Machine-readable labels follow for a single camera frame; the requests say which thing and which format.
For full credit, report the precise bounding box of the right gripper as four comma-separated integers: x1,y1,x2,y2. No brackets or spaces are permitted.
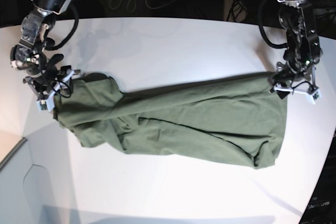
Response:
23,65,81,103

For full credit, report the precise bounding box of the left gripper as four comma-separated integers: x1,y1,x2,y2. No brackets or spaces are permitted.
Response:
267,62,318,100

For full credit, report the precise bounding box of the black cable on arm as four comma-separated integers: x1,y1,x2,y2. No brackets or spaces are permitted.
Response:
43,6,80,99
257,0,288,49

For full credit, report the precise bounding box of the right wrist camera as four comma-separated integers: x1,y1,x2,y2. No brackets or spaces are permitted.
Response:
36,99,55,112

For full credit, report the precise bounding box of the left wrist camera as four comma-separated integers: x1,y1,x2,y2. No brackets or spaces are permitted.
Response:
309,89,322,104

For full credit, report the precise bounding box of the green t-shirt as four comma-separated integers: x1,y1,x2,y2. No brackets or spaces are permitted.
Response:
53,73,287,169

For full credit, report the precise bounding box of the white table extension panel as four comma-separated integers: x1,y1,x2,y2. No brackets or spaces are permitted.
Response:
0,137,82,224

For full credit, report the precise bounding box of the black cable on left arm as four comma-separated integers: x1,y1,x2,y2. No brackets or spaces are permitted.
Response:
257,0,288,49

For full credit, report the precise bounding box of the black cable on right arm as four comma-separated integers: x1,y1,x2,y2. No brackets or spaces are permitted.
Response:
43,6,80,99

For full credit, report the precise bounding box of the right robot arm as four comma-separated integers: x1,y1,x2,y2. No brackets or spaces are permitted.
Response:
10,0,79,101

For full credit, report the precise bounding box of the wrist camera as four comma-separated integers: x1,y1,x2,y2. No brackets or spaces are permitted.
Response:
309,89,322,104
36,99,55,112

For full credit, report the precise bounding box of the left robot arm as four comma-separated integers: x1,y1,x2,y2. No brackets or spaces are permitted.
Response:
268,0,322,104

